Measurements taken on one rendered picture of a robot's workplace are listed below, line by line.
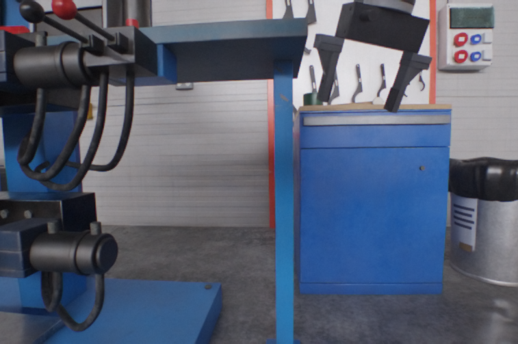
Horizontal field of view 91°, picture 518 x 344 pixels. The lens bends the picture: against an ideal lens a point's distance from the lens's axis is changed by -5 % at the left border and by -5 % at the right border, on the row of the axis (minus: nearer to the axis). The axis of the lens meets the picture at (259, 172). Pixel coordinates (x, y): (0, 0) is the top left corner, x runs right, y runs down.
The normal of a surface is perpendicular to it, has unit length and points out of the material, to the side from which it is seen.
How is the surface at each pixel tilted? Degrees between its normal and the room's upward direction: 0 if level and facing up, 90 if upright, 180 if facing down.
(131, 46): 90
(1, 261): 90
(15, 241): 90
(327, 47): 114
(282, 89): 90
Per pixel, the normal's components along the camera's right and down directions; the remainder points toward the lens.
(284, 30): -0.07, 0.08
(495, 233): -0.65, 0.12
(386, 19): 0.11, 0.47
